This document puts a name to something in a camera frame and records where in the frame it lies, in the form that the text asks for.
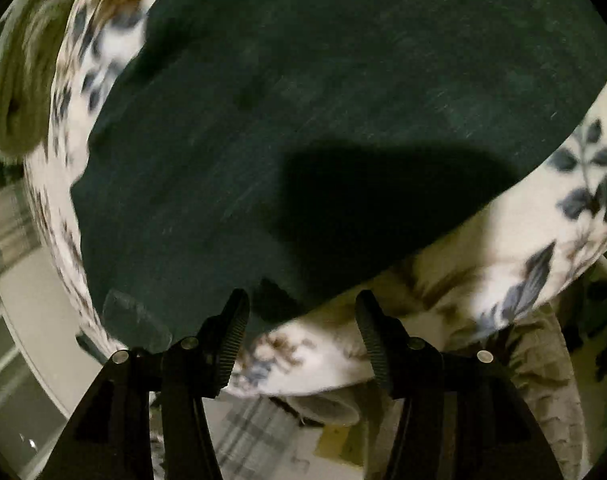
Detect olive green rolled towel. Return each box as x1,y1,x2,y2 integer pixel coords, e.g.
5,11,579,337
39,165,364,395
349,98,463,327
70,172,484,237
0,0,91,156

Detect dark green pants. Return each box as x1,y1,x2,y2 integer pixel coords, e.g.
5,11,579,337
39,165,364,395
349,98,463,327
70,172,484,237
70,0,607,356

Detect beige knitted cloth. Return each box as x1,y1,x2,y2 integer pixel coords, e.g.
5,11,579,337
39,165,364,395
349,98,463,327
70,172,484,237
363,302,584,480

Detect grey plaid cloth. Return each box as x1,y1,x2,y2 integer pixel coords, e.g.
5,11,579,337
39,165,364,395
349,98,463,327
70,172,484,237
150,392,334,480

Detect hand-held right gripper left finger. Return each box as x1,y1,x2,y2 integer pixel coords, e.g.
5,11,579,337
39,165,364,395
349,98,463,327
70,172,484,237
37,288,251,480

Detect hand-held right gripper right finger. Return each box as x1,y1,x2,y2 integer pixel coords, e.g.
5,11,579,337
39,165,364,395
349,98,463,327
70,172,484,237
355,290,570,480

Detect white floral leaf-print blanket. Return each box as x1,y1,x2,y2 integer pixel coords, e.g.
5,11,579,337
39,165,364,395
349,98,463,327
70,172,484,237
23,0,607,403

